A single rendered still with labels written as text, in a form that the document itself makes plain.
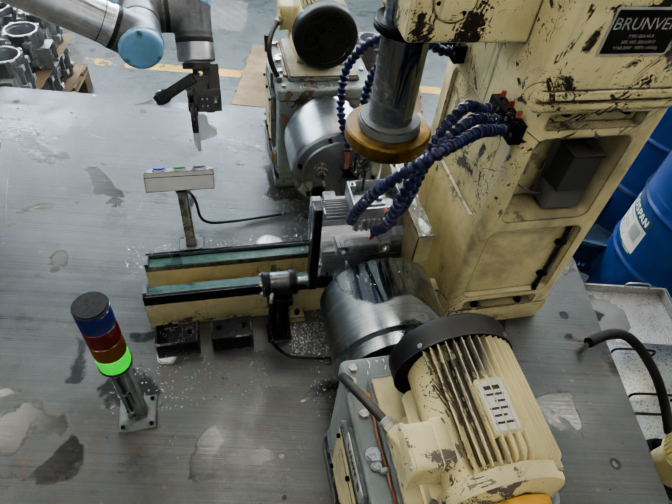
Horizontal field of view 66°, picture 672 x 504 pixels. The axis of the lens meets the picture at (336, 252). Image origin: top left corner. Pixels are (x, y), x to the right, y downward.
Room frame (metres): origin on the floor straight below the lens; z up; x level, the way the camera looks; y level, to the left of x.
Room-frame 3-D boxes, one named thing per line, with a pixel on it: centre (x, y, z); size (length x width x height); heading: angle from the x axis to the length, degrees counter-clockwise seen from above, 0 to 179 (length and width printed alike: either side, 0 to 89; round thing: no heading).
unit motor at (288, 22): (1.51, 0.18, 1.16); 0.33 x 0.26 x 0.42; 17
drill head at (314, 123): (1.25, 0.07, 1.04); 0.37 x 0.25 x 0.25; 17
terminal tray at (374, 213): (0.93, -0.07, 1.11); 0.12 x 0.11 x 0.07; 107
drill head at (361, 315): (0.60, -0.13, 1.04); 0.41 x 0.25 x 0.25; 17
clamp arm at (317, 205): (0.75, 0.05, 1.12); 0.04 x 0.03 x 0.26; 107
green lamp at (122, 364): (0.47, 0.39, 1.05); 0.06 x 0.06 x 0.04
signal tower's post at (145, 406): (0.47, 0.39, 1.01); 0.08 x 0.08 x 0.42; 17
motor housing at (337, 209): (0.91, -0.04, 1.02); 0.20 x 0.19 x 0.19; 107
